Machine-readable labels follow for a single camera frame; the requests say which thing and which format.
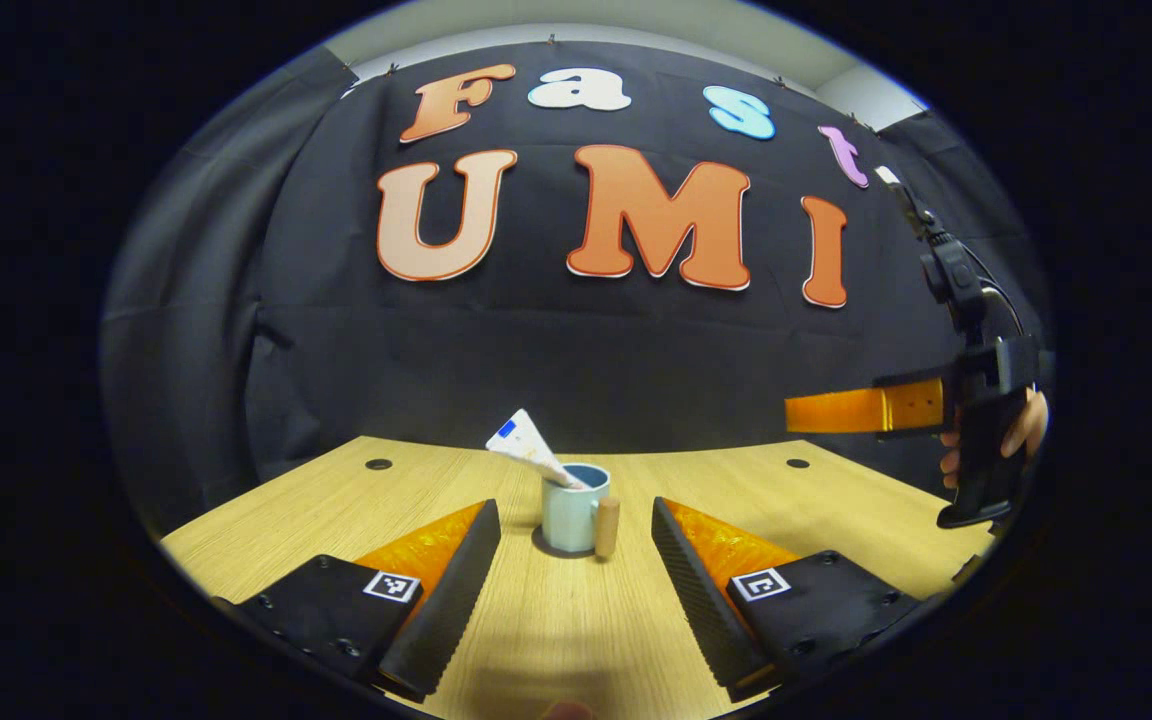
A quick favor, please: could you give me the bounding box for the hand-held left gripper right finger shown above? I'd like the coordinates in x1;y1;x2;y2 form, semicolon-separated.
651;496;932;704

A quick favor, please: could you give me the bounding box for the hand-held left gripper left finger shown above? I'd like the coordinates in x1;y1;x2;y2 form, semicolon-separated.
211;498;503;704

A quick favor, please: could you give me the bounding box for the dark round coaster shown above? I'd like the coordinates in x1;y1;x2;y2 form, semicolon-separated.
531;528;599;558

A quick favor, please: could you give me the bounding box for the light blue cup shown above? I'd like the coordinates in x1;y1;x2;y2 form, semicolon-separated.
541;463;622;561

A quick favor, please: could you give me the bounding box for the white toothpaste tube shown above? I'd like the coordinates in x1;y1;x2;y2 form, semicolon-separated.
485;408;587;491

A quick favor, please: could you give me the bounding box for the wooden desktop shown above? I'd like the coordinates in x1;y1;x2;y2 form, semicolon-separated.
161;435;997;720

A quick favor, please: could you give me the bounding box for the black backdrop cloth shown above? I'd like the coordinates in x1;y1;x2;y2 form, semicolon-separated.
101;40;1052;511

